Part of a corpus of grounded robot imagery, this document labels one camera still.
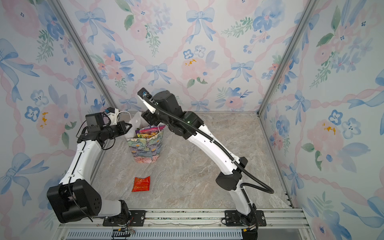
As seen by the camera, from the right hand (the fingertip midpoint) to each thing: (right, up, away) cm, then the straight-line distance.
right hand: (150, 103), depth 65 cm
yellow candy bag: (-6, -15, +14) cm, 21 cm away
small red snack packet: (-10, -42, +18) cm, 47 cm away
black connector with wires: (-16, -62, +8) cm, 64 cm away
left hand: (-15, -8, +16) cm, 23 cm away
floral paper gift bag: (-7, -23, +17) cm, 30 cm away
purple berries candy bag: (-3, -11, +11) cm, 16 cm away
